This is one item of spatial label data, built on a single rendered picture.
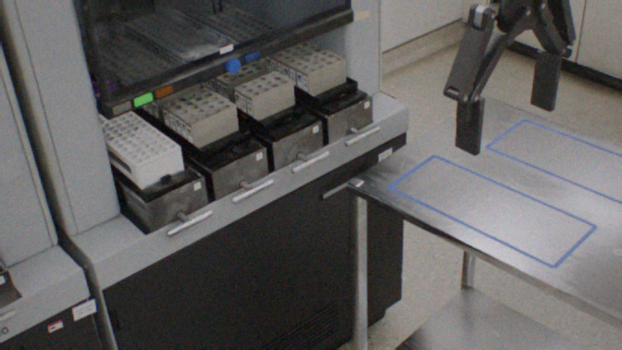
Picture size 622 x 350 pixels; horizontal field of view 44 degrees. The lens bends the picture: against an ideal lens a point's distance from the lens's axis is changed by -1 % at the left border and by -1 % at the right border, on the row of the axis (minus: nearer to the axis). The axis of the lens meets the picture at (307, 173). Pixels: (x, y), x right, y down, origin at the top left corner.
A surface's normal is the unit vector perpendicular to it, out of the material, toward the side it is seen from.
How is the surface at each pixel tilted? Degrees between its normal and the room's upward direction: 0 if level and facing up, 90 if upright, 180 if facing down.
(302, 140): 90
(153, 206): 90
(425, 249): 0
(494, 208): 0
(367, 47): 90
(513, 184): 0
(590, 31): 90
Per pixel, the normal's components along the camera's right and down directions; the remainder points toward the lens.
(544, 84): -0.76, 0.39
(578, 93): -0.04, -0.83
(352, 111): 0.64, 0.41
